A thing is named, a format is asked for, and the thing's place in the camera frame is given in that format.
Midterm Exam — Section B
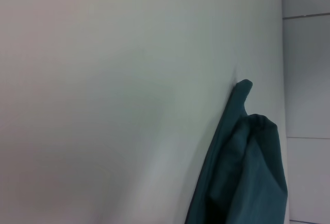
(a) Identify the blue t-shirt with white print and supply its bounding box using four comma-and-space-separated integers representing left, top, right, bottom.
184, 79, 289, 224

